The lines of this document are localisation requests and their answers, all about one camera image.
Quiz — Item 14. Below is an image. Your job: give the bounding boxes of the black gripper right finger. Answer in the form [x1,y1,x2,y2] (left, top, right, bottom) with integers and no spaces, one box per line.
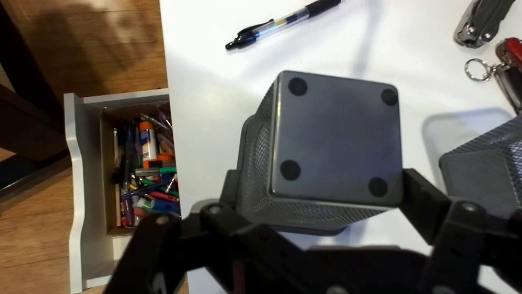
[400,168,522,294]

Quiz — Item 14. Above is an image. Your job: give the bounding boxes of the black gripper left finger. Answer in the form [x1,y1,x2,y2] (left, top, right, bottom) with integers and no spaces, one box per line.
[103,200,306,294]

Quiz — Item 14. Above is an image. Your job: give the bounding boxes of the mesh pen holder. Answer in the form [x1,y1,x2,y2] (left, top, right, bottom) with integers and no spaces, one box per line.
[237,70,403,233]
[439,115,522,218]

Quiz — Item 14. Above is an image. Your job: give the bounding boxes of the black pen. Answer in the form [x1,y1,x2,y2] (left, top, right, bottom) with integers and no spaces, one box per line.
[226,0,343,50]

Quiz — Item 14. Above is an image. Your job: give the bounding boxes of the upright mesh pen holder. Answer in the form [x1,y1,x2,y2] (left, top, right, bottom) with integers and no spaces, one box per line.
[439,115,522,218]

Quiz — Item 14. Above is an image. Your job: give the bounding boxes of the pens in drawer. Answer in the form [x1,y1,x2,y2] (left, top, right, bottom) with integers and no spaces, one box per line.
[113,109,182,230]

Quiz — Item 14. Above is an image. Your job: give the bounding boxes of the open white drawer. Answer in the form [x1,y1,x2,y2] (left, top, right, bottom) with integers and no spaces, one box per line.
[64,89,170,294]

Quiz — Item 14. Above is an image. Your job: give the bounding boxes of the red pocket knife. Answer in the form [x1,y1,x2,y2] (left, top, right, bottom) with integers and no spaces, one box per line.
[464,37,522,114]

